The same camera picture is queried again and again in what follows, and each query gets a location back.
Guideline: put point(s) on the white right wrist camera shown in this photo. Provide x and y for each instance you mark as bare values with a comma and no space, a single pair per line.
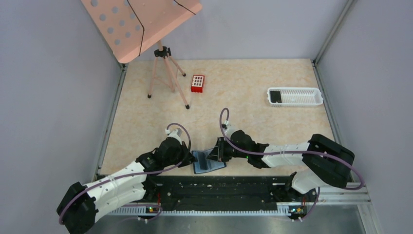
228,129

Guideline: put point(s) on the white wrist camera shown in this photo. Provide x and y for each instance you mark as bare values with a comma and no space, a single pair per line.
228,129
176,133

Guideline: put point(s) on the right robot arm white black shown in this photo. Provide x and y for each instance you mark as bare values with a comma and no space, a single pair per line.
326,162

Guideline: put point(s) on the white plastic slotted basket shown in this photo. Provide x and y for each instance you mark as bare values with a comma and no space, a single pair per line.
297,97

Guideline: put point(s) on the pink tripod stand legs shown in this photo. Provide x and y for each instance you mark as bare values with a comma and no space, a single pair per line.
172,68

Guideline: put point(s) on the dark blue leather card holder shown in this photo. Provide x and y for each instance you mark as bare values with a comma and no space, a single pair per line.
212,165

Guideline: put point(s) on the pink perforated music stand desk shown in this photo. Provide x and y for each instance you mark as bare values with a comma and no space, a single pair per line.
130,27

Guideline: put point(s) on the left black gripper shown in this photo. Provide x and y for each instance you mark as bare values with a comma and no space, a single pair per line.
188,153

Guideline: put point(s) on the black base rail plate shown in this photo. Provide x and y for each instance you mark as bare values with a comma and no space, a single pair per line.
222,193

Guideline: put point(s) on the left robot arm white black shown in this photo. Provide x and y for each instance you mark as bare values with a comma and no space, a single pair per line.
83,205

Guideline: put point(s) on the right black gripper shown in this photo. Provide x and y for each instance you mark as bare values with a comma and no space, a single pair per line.
220,149

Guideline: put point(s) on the black card in basket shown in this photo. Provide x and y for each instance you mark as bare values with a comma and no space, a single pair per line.
275,97

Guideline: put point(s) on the red box with white grid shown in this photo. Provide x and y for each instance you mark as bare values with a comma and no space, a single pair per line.
197,84

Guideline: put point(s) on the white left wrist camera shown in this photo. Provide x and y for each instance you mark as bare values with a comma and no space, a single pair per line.
176,133

